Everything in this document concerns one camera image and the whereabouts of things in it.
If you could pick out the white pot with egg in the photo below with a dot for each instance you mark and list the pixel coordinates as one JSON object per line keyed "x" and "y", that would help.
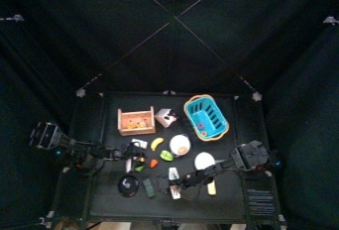
{"x": 180, "y": 145}

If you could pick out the black bowl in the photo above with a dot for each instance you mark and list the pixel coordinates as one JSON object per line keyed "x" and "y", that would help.
{"x": 128, "y": 185}

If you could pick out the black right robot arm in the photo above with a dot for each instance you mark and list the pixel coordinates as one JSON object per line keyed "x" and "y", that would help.
{"x": 247, "y": 157}

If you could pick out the pale yellow toy knife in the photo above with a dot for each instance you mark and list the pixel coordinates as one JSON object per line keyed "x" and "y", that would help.
{"x": 211, "y": 188}

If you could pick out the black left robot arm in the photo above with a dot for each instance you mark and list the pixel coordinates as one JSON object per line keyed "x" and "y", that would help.
{"x": 75, "y": 148}

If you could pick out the yellow toy banana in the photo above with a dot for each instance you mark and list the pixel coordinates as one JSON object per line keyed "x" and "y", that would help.
{"x": 155, "y": 143}

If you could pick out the white round plate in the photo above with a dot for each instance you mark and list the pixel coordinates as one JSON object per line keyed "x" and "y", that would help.
{"x": 204, "y": 160}

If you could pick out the wooden toy crate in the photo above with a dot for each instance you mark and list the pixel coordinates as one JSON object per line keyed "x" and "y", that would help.
{"x": 136, "y": 121}

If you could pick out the grey frame corner bracket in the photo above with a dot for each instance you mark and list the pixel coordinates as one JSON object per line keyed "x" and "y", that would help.
{"x": 256, "y": 96}
{"x": 80, "y": 92}

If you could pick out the dark green toy block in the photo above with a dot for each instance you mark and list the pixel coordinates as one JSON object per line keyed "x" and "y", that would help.
{"x": 148, "y": 187}

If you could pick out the blue basket with orange rim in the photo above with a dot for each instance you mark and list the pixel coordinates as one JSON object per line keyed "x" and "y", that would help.
{"x": 206, "y": 117}

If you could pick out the orange toy carrot piece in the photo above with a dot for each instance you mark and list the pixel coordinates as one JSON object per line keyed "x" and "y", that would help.
{"x": 153, "y": 163}

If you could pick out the white and brown toy carton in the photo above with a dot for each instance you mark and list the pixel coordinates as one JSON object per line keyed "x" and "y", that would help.
{"x": 165, "y": 117}

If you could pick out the small green toy piece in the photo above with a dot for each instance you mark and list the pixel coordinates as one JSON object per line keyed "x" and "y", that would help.
{"x": 139, "y": 168}

